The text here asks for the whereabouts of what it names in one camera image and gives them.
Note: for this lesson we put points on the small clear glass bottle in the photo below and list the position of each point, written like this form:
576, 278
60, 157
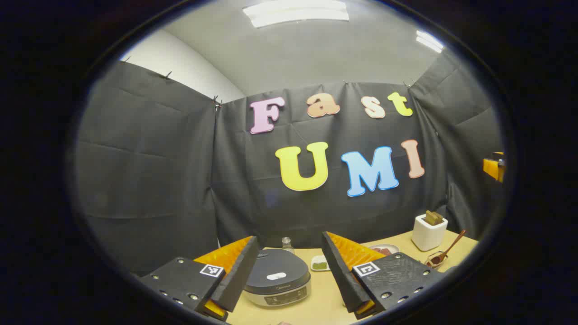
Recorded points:
287, 246

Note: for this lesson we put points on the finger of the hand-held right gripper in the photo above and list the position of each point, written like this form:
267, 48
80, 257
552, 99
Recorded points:
491, 168

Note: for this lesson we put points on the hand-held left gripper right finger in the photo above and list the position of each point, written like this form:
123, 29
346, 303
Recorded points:
341, 275

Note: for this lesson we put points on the small ceiling light panel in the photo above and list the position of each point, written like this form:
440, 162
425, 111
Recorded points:
429, 41

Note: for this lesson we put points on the large ceiling light panel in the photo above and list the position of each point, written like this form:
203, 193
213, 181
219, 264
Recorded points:
295, 12

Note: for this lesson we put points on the dark grey rice cooker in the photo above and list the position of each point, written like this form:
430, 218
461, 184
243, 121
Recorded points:
289, 266

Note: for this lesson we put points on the black backdrop cloth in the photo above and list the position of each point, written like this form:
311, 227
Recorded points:
158, 158

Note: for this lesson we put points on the brown fried meat piece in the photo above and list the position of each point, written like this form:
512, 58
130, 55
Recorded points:
381, 250

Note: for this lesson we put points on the brown toast slice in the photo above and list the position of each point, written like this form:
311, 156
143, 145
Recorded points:
433, 218

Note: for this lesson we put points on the pile of green beans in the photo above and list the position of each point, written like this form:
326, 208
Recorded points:
320, 266

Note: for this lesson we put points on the round white plate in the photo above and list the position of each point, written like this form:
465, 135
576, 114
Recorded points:
393, 248

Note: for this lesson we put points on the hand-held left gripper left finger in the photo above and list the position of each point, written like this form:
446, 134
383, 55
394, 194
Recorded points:
239, 275

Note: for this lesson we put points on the white toaster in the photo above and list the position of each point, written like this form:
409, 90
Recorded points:
426, 234

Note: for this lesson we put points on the brown wooden spoon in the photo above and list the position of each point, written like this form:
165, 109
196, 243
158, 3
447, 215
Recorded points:
454, 243

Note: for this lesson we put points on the white divided bean dish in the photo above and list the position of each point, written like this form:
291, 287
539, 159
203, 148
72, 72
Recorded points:
316, 259

